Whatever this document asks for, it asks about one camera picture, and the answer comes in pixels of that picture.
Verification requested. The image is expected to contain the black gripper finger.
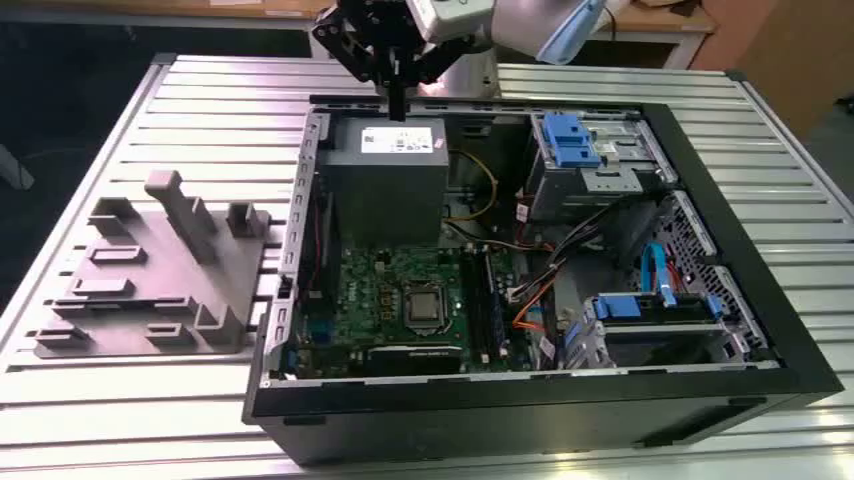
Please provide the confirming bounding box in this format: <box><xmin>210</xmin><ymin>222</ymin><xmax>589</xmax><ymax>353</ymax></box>
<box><xmin>398</xmin><ymin>42</ymin><xmax>463</xmax><ymax>123</ymax></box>
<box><xmin>311</xmin><ymin>9</ymin><xmax>401</xmax><ymax>123</ymax></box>

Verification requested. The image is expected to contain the black RAM slot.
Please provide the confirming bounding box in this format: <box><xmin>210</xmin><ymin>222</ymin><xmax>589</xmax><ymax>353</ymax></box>
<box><xmin>463</xmin><ymin>244</ymin><xmax>477</xmax><ymax>362</ymax></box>

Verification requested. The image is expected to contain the blue disk carrier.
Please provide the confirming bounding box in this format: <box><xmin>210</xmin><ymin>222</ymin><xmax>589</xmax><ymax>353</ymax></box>
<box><xmin>543</xmin><ymin>113</ymin><xmax>606</xmax><ymax>169</ymax></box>
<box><xmin>586</xmin><ymin>292</ymin><xmax>726</xmax><ymax>326</ymax></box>

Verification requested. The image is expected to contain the grey power supply unit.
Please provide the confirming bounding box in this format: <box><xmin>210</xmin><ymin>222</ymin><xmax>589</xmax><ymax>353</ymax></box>
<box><xmin>317</xmin><ymin>117</ymin><xmax>450</xmax><ymax>249</ymax></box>

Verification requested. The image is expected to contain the wooden desk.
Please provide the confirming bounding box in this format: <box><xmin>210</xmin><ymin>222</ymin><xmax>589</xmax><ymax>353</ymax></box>
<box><xmin>0</xmin><ymin>0</ymin><xmax>721</xmax><ymax>71</ymax></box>

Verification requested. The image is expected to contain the metal drive cage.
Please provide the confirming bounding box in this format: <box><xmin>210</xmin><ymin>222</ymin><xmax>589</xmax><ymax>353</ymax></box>
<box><xmin>526</xmin><ymin>112</ymin><xmax>676</xmax><ymax>226</ymax></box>

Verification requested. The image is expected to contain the green motherboard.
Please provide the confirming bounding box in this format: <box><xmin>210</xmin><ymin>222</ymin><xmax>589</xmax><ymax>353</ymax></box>
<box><xmin>293</xmin><ymin>242</ymin><xmax>542</xmax><ymax>376</ymax></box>

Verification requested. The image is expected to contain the silver CPU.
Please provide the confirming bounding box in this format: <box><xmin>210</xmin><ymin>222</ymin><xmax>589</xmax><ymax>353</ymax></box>
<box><xmin>406</xmin><ymin>292</ymin><xmax>446</xmax><ymax>321</ymax></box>

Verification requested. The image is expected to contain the brown wooden panel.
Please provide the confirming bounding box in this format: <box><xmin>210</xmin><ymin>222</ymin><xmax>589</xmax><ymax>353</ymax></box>
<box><xmin>690</xmin><ymin>0</ymin><xmax>854</xmax><ymax>136</ymax></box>

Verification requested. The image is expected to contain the grey parts rack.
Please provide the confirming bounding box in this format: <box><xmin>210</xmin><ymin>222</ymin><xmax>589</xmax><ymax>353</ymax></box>
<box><xmin>30</xmin><ymin>169</ymin><xmax>295</xmax><ymax>361</ymax></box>

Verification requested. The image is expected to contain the CPU socket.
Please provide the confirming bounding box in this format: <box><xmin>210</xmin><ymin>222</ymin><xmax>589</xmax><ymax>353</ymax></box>
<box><xmin>398</xmin><ymin>283</ymin><xmax>457</xmax><ymax>337</ymax></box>

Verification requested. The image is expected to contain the grey chair leg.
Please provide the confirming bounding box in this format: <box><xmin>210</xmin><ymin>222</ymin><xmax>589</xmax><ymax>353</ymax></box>
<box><xmin>0</xmin><ymin>143</ymin><xmax>36</xmax><ymax>191</ymax></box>

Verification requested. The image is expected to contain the black graphics card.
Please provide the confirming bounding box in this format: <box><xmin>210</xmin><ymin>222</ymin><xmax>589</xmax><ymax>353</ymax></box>
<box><xmin>363</xmin><ymin>342</ymin><xmax>466</xmax><ymax>376</ymax></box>

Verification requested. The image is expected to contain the black PC case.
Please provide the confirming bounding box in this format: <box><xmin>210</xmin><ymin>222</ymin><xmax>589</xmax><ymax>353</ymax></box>
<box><xmin>240</xmin><ymin>92</ymin><xmax>846</xmax><ymax>469</ymax></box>

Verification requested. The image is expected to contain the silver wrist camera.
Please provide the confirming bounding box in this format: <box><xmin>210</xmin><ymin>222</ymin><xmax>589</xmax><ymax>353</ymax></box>
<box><xmin>405</xmin><ymin>0</ymin><xmax>469</xmax><ymax>45</ymax></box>

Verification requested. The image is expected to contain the yellow wire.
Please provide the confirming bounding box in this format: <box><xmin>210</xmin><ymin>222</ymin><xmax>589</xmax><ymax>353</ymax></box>
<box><xmin>445</xmin><ymin>149</ymin><xmax>501</xmax><ymax>222</ymax></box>

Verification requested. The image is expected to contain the black cable bundle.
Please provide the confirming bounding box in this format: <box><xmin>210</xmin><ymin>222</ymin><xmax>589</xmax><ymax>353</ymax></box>
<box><xmin>506</xmin><ymin>199</ymin><xmax>622</xmax><ymax>301</ymax></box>

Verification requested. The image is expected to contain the orange red wire harness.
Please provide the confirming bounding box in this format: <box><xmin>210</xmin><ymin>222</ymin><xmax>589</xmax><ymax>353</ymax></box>
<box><xmin>511</xmin><ymin>298</ymin><xmax>555</xmax><ymax>332</ymax></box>

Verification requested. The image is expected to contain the blue SATA cable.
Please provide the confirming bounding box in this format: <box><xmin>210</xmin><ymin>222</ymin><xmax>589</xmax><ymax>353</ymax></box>
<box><xmin>641</xmin><ymin>243</ymin><xmax>680</xmax><ymax>307</ymax></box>

